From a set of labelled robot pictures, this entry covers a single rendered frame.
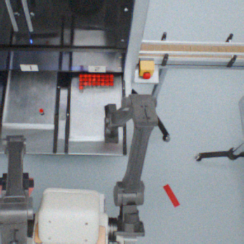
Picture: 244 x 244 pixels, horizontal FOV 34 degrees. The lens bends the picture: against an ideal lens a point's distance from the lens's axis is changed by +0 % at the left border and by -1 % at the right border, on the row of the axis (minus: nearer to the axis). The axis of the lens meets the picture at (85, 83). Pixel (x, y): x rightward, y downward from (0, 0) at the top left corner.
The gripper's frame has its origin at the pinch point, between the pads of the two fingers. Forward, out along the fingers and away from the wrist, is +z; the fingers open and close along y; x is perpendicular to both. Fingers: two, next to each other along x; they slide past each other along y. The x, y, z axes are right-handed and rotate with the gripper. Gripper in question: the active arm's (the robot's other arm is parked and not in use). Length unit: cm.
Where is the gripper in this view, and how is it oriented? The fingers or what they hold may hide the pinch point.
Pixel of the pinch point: (110, 138)
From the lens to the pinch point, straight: 194.9
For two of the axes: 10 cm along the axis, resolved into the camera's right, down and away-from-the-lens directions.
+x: -10.0, -0.2, 0.3
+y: 0.3, -9.0, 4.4
